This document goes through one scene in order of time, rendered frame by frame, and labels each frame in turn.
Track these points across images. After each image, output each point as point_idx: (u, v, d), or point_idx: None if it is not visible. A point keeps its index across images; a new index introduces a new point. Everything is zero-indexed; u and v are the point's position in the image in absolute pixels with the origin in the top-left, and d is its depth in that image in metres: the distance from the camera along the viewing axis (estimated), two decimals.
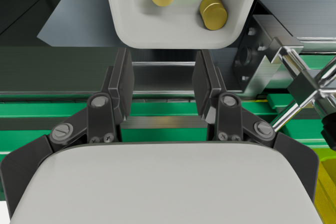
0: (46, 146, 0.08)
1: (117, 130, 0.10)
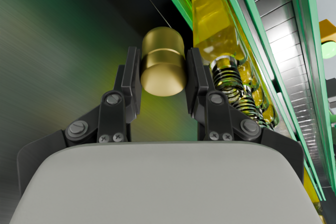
0: (61, 142, 0.08)
1: (127, 129, 0.10)
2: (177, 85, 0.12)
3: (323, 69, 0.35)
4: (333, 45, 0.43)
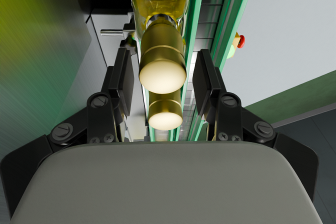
0: (46, 146, 0.08)
1: (117, 130, 0.10)
2: (176, 81, 0.12)
3: (228, 51, 0.34)
4: (232, 47, 0.47)
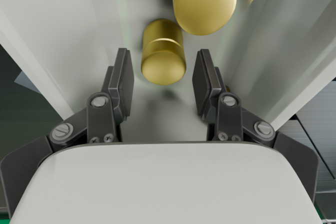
0: (46, 146, 0.08)
1: (117, 130, 0.10)
2: None
3: None
4: None
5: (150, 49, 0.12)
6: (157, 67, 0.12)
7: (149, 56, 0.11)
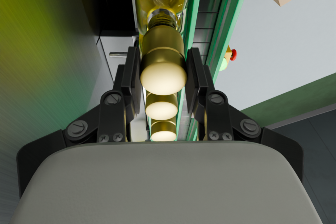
0: (61, 142, 0.08)
1: (127, 129, 0.10)
2: (171, 113, 0.17)
3: (219, 69, 0.39)
4: (225, 61, 0.52)
5: (149, 59, 0.11)
6: (157, 77, 0.11)
7: (149, 67, 0.11)
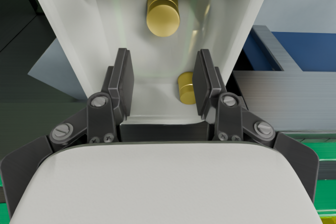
0: (46, 146, 0.08)
1: (117, 130, 0.10)
2: None
3: None
4: None
5: None
6: None
7: None
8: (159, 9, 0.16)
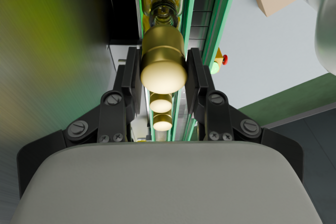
0: (61, 142, 0.08)
1: (127, 129, 0.10)
2: (167, 107, 0.25)
3: None
4: (217, 65, 0.60)
5: None
6: None
7: None
8: (159, 65, 0.11)
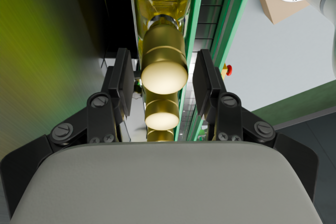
0: (46, 146, 0.08)
1: (117, 130, 0.10)
2: None
3: None
4: None
5: (152, 109, 0.15)
6: (157, 120, 0.16)
7: (151, 115, 0.15)
8: (159, 65, 0.11)
